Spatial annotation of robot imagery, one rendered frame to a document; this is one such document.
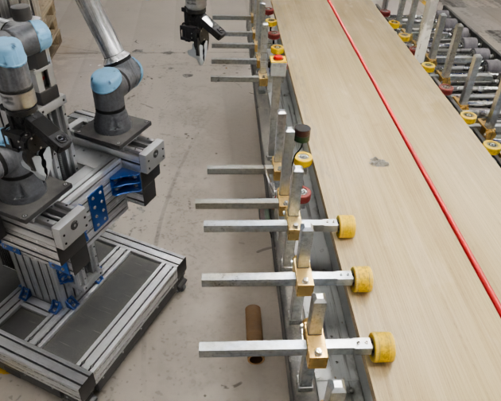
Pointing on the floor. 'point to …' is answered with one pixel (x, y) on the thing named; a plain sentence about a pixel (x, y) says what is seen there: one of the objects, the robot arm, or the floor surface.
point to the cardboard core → (254, 329)
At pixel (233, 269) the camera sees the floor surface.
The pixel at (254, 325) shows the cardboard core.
